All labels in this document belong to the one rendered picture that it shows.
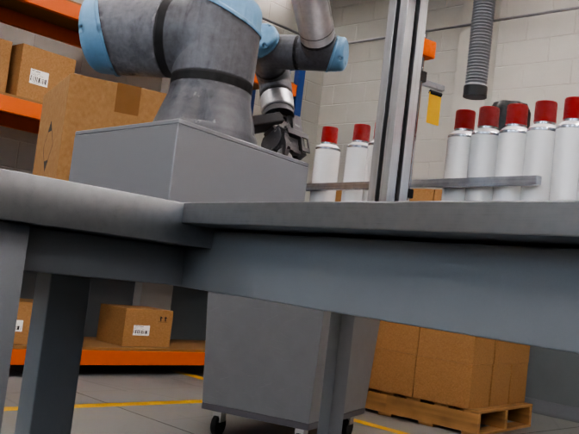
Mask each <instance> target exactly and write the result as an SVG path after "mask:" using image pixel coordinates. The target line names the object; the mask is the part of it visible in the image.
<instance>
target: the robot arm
mask: <svg viewBox="0 0 579 434"><path fill-rule="evenodd" d="M291 2H292V5H293V10H294V13H295V17H296V24H297V27H298V32H299V35H293V34H279V33H278V31H277V30H276V28H275V27H274V26H272V25H270V24H268V23H262V11H261V8H260V7H259V6H258V4H257V3H256V2H255V1H254V0H84V1H83V3H82V6H81V9H80V12H79V18H78V32H79V39H80V44H81V47H82V50H83V53H84V56H85V58H86V60H87V62H88V64H89V65H90V66H91V68H92V69H94V70H95V71H97V72H99V73H102V74H109V75H115V76H116V77H120V76H135V77H151V78H170V79H171V82H170V88H169V91H168V93H167V95H166V97H165V100H164V101H163V102H162V104H161V106H160V108H159V111H158V113H157V114H156V116H155V118H154V120H153V121H165V120H172V119H182V120H185V121H188V122H191V123H194V124H197V125H199V126H202V127H206V128H208V129H211V130H214V131H216V132H219V133H224V134H226V135H228V136H231V137H234V138H236V139H239V140H244V141H246V142H248V143H251V144H254V145H257V139H256V137H255V133H264V138H263V140H262V143H261V147H263V148H266V149H268V150H271V151H274V152H278V153H281V154H283V155H286V156H288V157H291V158H295V159H298V160H302V159H303V158H304V157H306V156H307V154H306V153H308V154H310V148H309V141H308V134H306V133H303V132H302V122H301V117H299V116H297V115H294V111H295V107H294V99H293V93H292V85H291V78H290V70H299V71H324V72H328V71H343V70H344V69H345V68H346V66H347V62H348V57H349V44H348V40H347V39H346V37H340V36H338V35H337V36H335V31H334V25H333V17H332V11H331V6H330V2H329V0H291ZM255 74H256V77H257V80H258V86H259V95H260V104H261V113H262V114H261V115H254V116H252V108H251V100H252V89H253V83H254V77H255ZM304 139H306V140H307V145H308V148H306V147H305V140H304Z"/></svg>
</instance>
